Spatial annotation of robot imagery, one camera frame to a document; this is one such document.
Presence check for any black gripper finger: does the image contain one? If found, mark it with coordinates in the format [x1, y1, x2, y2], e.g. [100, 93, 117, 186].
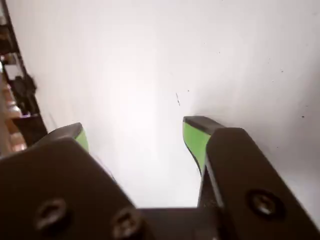
[183, 116, 320, 240]
[0, 122, 151, 240]

